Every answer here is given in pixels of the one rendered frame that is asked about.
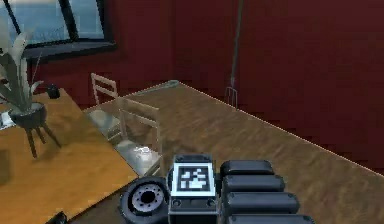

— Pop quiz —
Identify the black framed window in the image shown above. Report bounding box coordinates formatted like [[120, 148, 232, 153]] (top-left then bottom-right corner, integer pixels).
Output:
[[0, 0, 118, 62]]

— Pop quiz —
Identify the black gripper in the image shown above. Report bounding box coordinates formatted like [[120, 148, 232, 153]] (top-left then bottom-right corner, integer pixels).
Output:
[[118, 176, 171, 224]]

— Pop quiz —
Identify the small black cup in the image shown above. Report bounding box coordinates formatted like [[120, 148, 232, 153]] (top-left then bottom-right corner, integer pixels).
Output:
[[46, 83, 62, 100]]

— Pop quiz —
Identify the house plant in black pot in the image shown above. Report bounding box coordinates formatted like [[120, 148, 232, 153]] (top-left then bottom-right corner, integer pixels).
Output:
[[0, 19, 63, 159]]

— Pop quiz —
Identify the pale wooden chair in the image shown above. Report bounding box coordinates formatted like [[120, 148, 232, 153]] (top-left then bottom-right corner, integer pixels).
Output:
[[114, 97, 165, 177], [85, 72, 124, 141]]

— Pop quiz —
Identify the wooden dining table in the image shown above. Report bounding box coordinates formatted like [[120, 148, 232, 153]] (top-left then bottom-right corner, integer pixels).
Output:
[[0, 87, 140, 224]]

